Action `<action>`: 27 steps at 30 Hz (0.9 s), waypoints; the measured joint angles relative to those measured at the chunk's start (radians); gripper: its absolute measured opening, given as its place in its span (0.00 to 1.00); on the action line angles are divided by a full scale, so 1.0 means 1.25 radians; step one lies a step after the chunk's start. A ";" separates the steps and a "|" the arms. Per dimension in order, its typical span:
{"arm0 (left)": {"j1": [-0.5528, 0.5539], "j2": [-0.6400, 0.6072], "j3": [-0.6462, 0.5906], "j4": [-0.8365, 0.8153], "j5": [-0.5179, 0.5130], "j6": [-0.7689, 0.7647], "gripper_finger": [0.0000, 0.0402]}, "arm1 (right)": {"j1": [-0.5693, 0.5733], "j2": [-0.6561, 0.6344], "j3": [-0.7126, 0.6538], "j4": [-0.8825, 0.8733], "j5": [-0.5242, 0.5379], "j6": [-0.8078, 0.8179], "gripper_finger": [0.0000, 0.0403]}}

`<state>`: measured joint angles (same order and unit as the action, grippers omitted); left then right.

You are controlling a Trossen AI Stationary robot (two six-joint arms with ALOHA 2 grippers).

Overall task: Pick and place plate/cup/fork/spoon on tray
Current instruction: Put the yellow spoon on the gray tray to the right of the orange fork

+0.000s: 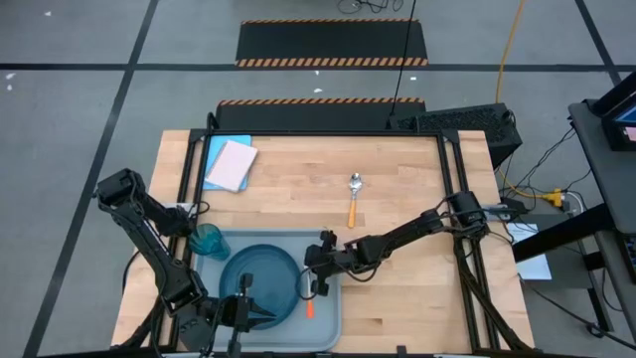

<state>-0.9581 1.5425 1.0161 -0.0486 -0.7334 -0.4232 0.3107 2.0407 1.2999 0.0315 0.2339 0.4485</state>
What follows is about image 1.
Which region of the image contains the spoon with orange handle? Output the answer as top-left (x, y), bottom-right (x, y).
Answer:
top-left (347, 171), bottom-right (365, 231)

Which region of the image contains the white paper sheet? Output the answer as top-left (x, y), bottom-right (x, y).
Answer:
top-left (505, 222), bottom-right (554, 282)

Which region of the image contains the teal plastic cup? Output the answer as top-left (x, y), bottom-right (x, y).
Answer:
top-left (187, 223), bottom-right (233, 263)

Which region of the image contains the coiled black cable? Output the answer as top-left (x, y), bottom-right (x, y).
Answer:
top-left (336, 0), bottom-right (404, 15)

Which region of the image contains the black hazard-striped floor mat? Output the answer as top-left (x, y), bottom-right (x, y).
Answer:
top-left (213, 96), bottom-right (428, 133)
top-left (234, 18), bottom-right (430, 69)

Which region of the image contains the grey side desk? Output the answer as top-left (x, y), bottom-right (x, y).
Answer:
top-left (511, 96), bottom-right (636, 334)

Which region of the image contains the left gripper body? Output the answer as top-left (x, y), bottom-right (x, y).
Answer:
top-left (218, 271), bottom-right (255, 357)

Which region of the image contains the grey plastic tray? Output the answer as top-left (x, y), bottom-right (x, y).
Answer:
top-left (192, 228), bottom-right (345, 353)

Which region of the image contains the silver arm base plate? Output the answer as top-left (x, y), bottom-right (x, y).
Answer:
top-left (479, 203), bottom-right (518, 221)

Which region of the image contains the computer monitor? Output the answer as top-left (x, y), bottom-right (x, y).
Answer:
top-left (590, 71), bottom-right (636, 153)

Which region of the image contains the blue plate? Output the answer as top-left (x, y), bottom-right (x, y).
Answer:
top-left (218, 243), bottom-right (303, 331)

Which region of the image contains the black aluminium table frame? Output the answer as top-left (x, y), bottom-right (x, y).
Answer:
top-left (116, 127), bottom-right (536, 357)

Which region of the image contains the fork with orange handle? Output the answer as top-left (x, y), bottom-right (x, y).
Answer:
top-left (303, 270), bottom-right (316, 320)

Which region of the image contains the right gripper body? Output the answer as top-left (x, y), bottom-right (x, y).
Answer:
top-left (310, 229), bottom-right (352, 298)

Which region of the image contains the yellow cable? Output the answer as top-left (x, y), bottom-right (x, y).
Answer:
top-left (495, 0), bottom-right (565, 206)

